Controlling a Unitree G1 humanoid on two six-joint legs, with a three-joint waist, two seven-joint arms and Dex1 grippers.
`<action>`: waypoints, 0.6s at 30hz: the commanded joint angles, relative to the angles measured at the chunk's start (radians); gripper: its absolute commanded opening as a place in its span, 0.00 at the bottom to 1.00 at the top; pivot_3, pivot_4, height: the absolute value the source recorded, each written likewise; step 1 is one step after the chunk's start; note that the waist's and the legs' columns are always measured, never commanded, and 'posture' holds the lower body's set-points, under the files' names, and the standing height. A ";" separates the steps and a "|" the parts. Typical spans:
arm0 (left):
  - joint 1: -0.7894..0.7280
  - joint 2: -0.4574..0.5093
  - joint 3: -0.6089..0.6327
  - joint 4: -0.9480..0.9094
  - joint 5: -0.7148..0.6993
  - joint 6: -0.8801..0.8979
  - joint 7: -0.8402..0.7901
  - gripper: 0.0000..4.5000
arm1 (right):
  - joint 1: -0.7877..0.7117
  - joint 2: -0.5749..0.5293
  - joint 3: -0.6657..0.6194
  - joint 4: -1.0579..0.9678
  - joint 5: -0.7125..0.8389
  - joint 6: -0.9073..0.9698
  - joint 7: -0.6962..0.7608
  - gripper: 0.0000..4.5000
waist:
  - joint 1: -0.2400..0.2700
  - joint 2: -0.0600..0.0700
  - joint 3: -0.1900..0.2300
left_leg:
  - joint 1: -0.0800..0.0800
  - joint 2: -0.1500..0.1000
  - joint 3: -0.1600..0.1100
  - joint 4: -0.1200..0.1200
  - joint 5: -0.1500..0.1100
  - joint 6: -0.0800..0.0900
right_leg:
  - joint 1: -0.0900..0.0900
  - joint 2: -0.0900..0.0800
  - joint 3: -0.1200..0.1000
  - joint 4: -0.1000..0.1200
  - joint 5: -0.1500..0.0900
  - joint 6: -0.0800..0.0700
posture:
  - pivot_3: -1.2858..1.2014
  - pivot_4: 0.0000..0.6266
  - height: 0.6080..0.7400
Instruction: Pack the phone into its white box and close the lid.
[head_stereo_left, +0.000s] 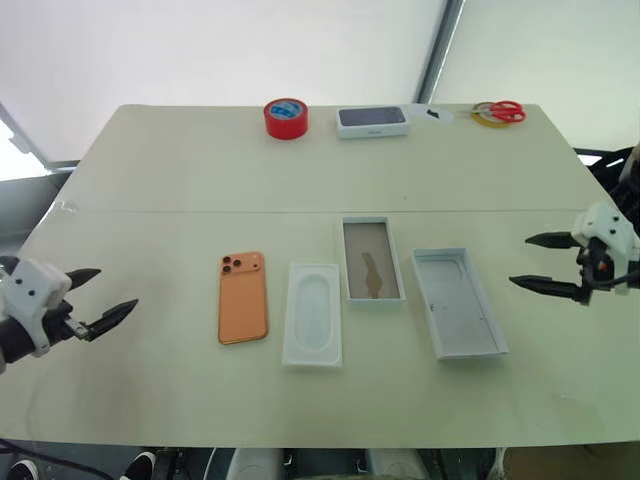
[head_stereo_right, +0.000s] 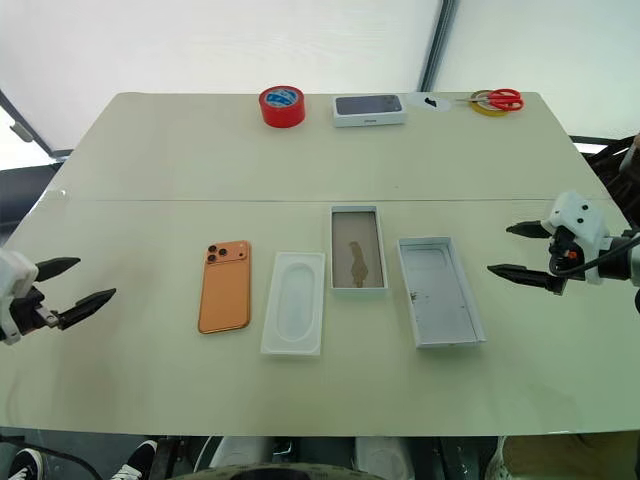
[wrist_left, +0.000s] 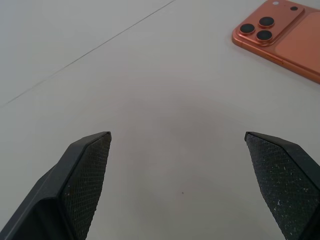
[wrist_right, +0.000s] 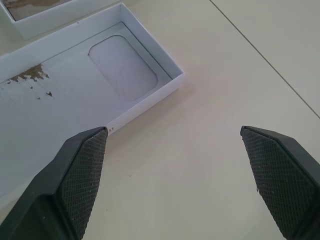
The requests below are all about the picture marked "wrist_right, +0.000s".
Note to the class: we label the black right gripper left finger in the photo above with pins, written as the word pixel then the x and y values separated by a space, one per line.
pixel 62 195

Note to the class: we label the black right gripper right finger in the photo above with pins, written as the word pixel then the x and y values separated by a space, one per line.
pixel 282 187

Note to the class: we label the orange phone box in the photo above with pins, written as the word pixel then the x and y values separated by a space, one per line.
pixel 45 22

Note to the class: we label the white cardboard box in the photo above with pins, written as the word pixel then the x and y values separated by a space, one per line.
pixel 62 100

